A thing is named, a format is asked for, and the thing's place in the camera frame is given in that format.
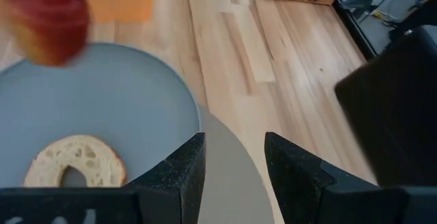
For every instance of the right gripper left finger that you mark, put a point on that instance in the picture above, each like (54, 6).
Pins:
(177, 183)

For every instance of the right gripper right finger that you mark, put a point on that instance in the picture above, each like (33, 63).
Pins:
(300, 190)

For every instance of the large pale bowl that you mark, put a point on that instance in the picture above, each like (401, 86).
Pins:
(232, 176)

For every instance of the bagel half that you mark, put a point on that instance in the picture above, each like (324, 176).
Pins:
(95, 162)

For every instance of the red apple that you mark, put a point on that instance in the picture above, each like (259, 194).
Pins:
(48, 22)

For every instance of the large grey plate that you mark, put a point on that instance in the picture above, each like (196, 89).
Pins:
(102, 108)

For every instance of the black plastic container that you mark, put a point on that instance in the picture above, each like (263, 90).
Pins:
(392, 114)

